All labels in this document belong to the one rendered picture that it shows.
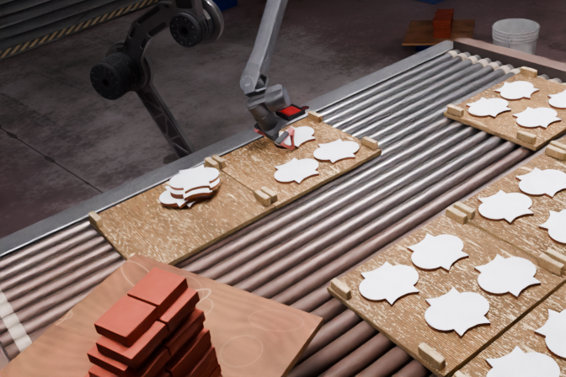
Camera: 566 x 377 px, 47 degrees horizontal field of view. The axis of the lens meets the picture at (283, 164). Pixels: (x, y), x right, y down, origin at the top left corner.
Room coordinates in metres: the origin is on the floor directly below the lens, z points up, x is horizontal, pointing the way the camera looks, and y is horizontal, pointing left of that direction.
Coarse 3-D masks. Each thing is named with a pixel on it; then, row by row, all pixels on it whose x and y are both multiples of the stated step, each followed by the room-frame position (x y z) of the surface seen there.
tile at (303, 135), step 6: (306, 126) 1.91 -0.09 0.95; (282, 132) 1.89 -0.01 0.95; (300, 132) 1.87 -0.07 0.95; (306, 132) 1.86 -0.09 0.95; (312, 132) 1.86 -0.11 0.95; (288, 138) 1.84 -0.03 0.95; (294, 138) 1.84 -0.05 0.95; (300, 138) 1.83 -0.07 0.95; (306, 138) 1.83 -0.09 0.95; (312, 138) 1.82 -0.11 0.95; (276, 144) 1.81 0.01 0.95; (288, 144) 1.80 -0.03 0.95; (300, 144) 1.79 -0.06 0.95
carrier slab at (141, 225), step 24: (216, 192) 1.59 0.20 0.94; (240, 192) 1.58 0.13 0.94; (120, 216) 1.54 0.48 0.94; (144, 216) 1.52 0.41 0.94; (168, 216) 1.50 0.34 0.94; (192, 216) 1.49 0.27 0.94; (216, 216) 1.47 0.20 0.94; (240, 216) 1.46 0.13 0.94; (120, 240) 1.42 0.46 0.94; (144, 240) 1.41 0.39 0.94; (168, 240) 1.39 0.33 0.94; (192, 240) 1.38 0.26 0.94; (216, 240) 1.38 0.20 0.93; (168, 264) 1.30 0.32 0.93
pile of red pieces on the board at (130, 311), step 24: (144, 288) 0.80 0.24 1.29; (168, 288) 0.79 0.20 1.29; (120, 312) 0.75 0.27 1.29; (144, 312) 0.74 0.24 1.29; (168, 312) 0.76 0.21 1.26; (192, 312) 0.80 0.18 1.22; (120, 336) 0.70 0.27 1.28; (144, 336) 0.71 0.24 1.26; (168, 336) 0.75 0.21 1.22; (192, 336) 0.78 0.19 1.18; (96, 360) 0.71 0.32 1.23; (120, 360) 0.69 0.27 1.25; (144, 360) 0.70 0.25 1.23; (168, 360) 0.73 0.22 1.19; (192, 360) 0.77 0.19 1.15; (216, 360) 0.80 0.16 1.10
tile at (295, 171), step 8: (296, 160) 1.70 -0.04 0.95; (304, 160) 1.69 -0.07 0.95; (312, 160) 1.68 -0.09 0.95; (280, 168) 1.66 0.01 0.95; (288, 168) 1.65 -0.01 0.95; (296, 168) 1.65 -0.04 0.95; (304, 168) 1.64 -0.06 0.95; (312, 168) 1.64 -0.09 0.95; (280, 176) 1.62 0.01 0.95; (288, 176) 1.61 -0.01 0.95; (296, 176) 1.61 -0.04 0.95; (304, 176) 1.60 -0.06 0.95; (312, 176) 1.61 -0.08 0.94
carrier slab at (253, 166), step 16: (288, 128) 1.93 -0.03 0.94; (320, 128) 1.90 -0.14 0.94; (256, 144) 1.85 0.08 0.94; (272, 144) 1.84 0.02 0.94; (304, 144) 1.81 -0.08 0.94; (240, 160) 1.76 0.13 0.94; (256, 160) 1.75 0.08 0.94; (272, 160) 1.73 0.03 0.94; (288, 160) 1.72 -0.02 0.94; (352, 160) 1.67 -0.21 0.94; (368, 160) 1.68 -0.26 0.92; (240, 176) 1.67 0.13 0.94; (256, 176) 1.65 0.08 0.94; (272, 176) 1.64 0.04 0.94; (320, 176) 1.61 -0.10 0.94; (336, 176) 1.61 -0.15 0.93; (288, 192) 1.54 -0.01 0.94; (304, 192) 1.54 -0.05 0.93
